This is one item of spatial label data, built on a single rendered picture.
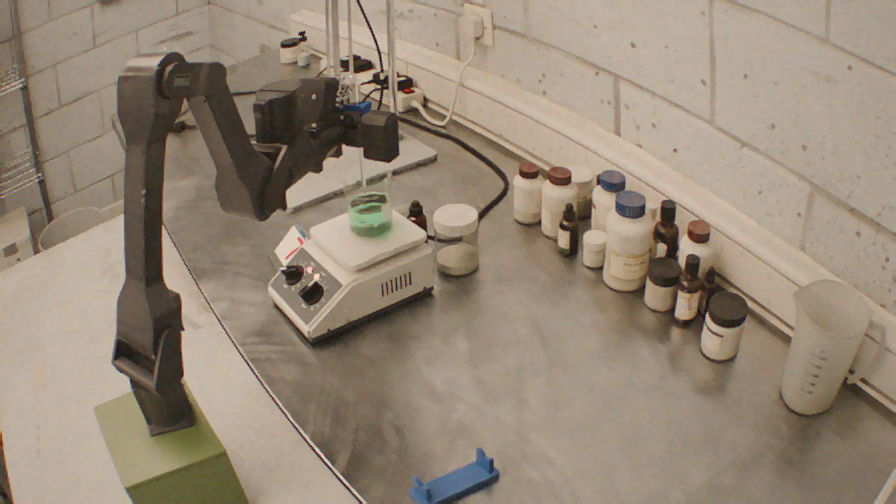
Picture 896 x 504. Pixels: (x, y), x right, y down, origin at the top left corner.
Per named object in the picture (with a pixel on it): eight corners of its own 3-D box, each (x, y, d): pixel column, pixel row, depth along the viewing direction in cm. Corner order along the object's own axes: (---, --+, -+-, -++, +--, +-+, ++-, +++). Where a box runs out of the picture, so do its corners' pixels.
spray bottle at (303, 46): (300, 67, 202) (299, 34, 196) (295, 65, 204) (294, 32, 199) (313, 63, 203) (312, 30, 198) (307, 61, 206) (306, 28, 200)
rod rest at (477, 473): (424, 511, 82) (422, 494, 80) (407, 495, 84) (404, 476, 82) (500, 476, 86) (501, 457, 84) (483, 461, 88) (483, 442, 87)
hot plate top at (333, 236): (350, 273, 107) (350, 267, 106) (307, 234, 115) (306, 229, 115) (430, 240, 113) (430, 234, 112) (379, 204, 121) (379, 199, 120)
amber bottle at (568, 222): (573, 243, 125) (575, 196, 121) (581, 254, 123) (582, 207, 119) (555, 247, 125) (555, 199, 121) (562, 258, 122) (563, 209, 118)
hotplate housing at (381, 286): (311, 347, 107) (302, 297, 103) (269, 300, 116) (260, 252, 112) (451, 286, 118) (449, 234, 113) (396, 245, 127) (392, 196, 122)
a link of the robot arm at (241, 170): (160, 80, 63) (224, 9, 68) (115, 80, 66) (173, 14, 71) (252, 271, 85) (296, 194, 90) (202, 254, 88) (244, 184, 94)
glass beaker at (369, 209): (394, 217, 117) (391, 160, 112) (397, 242, 112) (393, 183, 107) (343, 222, 116) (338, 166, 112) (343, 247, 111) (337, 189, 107)
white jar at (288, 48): (278, 61, 210) (277, 41, 207) (298, 55, 212) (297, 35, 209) (283, 65, 205) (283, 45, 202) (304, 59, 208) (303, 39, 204)
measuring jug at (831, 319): (864, 377, 91) (892, 297, 82) (857, 434, 81) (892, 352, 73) (775, 354, 99) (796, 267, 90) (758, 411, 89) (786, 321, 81)
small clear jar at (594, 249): (577, 264, 121) (578, 238, 118) (588, 252, 123) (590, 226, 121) (599, 272, 119) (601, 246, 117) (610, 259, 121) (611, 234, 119)
